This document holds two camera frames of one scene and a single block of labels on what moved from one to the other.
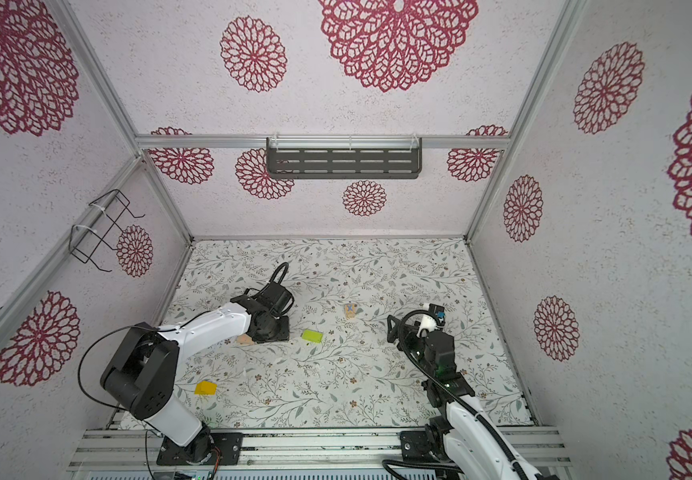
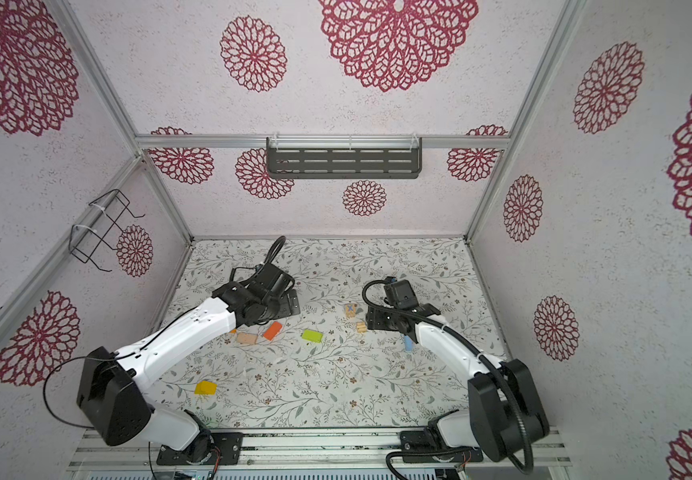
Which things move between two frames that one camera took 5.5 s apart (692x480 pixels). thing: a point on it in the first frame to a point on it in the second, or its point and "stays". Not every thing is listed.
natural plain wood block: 245,339 stays
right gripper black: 413,333 to 374,318
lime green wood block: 310,335 stays
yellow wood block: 205,388 stays
